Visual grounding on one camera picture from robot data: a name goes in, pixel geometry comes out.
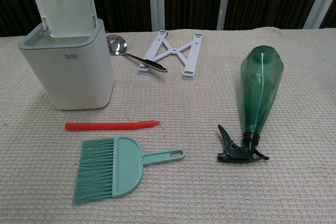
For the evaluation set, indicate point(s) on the white lidded trash bin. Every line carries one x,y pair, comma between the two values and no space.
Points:
76,77

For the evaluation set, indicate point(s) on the teal hand brush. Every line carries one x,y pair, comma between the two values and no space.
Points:
115,166

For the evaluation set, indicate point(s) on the white folding laptop stand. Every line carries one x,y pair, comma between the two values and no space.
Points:
174,51

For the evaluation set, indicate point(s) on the red marker pen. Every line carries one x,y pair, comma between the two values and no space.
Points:
105,126

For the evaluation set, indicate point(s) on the stainless steel ladle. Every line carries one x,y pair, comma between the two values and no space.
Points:
119,45

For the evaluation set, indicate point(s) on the beige woven table cloth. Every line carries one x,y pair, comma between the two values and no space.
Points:
183,187

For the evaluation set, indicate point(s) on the green plastic spray bottle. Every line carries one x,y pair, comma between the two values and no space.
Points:
258,90

